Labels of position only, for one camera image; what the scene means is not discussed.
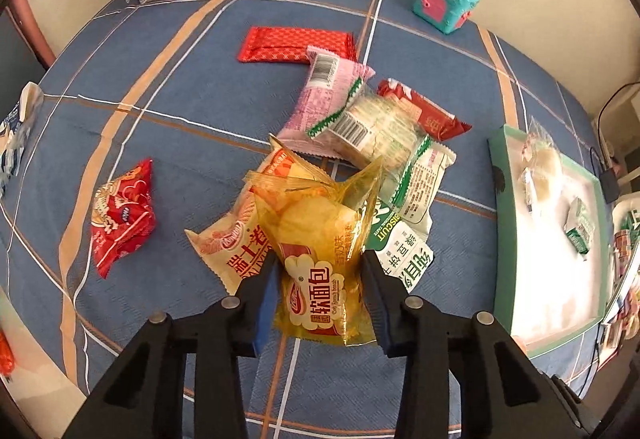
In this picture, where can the small green white packet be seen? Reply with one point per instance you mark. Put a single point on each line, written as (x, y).
(580, 224)

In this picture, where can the blue plaid tablecloth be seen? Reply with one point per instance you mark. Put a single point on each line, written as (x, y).
(175, 94)

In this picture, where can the long flat red packet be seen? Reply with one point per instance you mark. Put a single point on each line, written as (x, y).
(290, 46)

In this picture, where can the crinkled red snack packet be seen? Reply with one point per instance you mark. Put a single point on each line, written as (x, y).
(122, 219)

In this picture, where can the red white snack packet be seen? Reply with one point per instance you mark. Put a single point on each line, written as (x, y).
(430, 116)

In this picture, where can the teal toy box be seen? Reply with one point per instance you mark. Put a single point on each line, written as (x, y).
(445, 1)

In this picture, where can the clear yellow bread packet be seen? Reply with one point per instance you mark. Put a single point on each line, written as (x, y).
(320, 229)

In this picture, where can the green cardboard tray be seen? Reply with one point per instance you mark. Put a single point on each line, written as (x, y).
(550, 279)

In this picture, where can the red plastic wrapper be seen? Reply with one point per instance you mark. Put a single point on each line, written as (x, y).
(4, 351)

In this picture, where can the orange cream cake packet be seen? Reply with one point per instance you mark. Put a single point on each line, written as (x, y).
(235, 234)

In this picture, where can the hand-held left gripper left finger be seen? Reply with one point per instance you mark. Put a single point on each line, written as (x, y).
(265, 299)

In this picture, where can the green white biscuit packet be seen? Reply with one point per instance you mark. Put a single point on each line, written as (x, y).
(405, 239)

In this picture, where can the clear white cake packet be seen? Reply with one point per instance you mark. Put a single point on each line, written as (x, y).
(542, 169)

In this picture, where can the clear green-edged cracker packet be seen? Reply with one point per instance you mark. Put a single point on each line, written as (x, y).
(370, 129)

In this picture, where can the pink snack packet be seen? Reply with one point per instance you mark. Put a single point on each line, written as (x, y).
(320, 104)

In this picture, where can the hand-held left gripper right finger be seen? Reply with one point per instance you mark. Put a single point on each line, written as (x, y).
(377, 304)

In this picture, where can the blue white packet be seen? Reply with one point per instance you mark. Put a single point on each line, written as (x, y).
(15, 129)

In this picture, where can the black power adapter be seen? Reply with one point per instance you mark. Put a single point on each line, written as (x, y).
(610, 184)

